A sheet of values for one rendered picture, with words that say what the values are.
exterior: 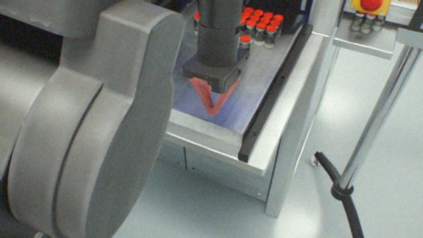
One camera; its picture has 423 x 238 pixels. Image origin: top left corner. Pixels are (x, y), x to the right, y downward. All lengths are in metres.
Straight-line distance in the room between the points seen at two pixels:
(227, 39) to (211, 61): 0.04
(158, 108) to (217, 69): 0.34
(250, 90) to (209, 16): 0.25
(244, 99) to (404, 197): 1.20
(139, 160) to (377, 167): 1.67
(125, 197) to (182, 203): 1.39
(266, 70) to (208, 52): 0.26
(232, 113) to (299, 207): 0.98
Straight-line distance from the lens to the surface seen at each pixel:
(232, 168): 1.35
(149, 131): 0.15
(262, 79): 0.71
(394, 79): 1.09
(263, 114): 0.62
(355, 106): 2.03
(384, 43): 0.89
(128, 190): 0.16
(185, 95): 0.67
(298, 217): 1.55
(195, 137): 0.60
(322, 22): 0.84
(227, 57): 0.49
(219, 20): 0.47
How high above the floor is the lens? 1.35
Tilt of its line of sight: 48 degrees down
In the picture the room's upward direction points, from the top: straight up
